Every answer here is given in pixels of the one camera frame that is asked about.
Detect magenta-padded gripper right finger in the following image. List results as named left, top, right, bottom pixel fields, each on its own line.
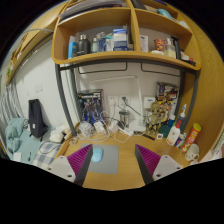
left=134, top=143, right=183, bottom=185

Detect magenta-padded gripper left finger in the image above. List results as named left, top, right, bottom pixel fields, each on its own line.
left=44, top=143, right=94, bottom=187

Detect light blue computer mouse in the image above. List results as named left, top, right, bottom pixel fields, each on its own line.
left=89, top=147, right=104, bottom=163

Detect grey mouse pad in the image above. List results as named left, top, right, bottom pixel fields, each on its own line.
left=79, top=143, right=120, bottom=175

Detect black flat bar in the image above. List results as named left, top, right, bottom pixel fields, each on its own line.
left=143, top=132, right=157, bottom=141

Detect checkered bed sheet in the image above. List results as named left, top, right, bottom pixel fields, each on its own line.
left=32, top=141, right=62, bottom=170

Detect white crumpled bag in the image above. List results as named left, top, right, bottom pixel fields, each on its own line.
left=49, top=128, right=65, bottom=144

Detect clear plastic dome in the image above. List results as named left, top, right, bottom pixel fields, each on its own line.
left=78, top=120, right=94, bottom=138

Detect green round tin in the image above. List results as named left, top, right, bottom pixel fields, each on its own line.
left=158, top=124, right=172, bottom=138

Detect white lotion bottle red cap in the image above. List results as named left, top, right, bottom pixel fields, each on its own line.
left=165, top=119, right=182, bottom=147

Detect small blue red box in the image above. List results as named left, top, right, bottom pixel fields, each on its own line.
left=174, top=132, right=188, bottom=148

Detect white power strip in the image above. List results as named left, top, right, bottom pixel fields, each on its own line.
left=114, top=126, right=135, bottom=138

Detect white charger block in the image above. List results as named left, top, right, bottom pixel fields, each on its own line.
left=93, top=120, right=106, bottom=134
left=108, top=119, right=119, bottom=134

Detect brown tree figure toy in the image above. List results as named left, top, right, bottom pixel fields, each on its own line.
left=145, top=101, right=163, bottom=136

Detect blue bottle white cap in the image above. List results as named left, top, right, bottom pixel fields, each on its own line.
left=167, top=114, right=176, bottom=128

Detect red chips can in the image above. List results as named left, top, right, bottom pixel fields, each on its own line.
left=180, top=122, right=202, bottom=154

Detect metal cup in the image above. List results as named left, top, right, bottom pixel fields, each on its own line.
left=118, top=110, right=130, bottom=128

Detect grey gooseneck light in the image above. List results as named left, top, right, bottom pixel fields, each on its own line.
left=121, top=96, right=142, bottom=117

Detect blue robot model kit box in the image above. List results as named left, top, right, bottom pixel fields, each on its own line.
left=76, top=88, right=105, bottom=125

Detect black backpack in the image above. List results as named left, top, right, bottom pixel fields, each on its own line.
left=27, top=98, right=48, bottom=138

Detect white electric toothbrush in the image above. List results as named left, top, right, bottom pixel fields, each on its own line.
left=179, top=103, right=188, bottom=123

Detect colourful box stack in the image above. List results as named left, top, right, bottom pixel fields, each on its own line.
left=155, top=81, right=180, bottom=114

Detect teal blanket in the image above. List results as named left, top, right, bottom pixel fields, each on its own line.
left=4, top=117, right=31, bottom=155

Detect wooden shelf unit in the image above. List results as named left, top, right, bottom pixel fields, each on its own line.
left=51, top=0, right=202, bottom=72

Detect white cable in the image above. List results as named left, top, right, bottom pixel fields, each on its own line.
left=84, top=113, right=134, bottom=144

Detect white wall box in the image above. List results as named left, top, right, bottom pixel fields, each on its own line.
left=143, top=96, right=156, bottom=110

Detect grey metal desk frame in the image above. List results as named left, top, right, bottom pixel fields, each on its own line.
left=54, top=58, right=201, bottom=138

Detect white slatted bed rail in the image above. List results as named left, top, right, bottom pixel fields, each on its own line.
left=0, top=83, right=24, bottom=124

